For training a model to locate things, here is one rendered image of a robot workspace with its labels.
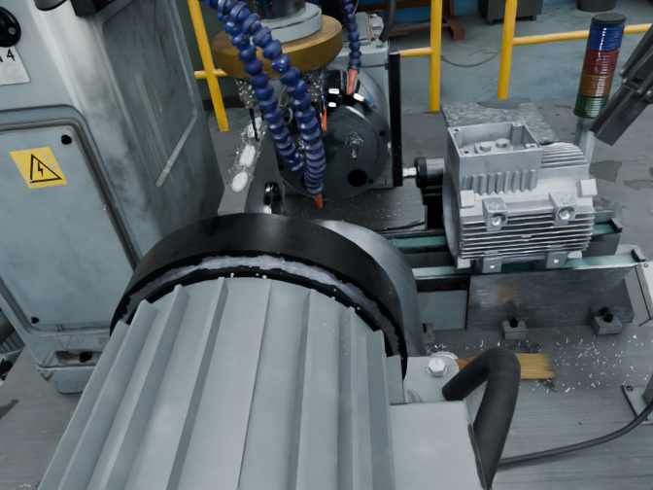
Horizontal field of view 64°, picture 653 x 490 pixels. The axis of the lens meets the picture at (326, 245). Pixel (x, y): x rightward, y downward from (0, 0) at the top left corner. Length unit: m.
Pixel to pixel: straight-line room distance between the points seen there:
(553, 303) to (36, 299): 0.84
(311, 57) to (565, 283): 0.56
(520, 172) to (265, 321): 0.64
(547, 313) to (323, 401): 0.80
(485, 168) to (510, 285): 0.22
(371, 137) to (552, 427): 0.60
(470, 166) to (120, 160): 0.49
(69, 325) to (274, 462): 0.75
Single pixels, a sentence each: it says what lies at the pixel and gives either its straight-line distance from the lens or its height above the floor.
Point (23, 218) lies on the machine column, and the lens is 0.80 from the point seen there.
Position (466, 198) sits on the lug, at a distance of 0.82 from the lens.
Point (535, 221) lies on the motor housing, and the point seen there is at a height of 1.04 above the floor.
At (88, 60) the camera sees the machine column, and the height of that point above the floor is 1.37.
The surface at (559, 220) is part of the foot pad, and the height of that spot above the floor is 1.05.
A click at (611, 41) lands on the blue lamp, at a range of 1.17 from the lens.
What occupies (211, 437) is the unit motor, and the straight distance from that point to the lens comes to 0.22.
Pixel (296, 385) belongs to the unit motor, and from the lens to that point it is 0.23.
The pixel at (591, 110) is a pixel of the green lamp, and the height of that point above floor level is 1.05.
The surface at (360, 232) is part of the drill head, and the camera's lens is 0.63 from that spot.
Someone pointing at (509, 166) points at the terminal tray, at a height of 1.12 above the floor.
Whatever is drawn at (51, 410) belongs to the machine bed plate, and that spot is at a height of 0.80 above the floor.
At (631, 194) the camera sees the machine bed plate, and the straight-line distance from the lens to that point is 1.43.
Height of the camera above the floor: 1.53
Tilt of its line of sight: 37 degrees down
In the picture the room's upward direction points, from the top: 8 degrees counter-clockwise
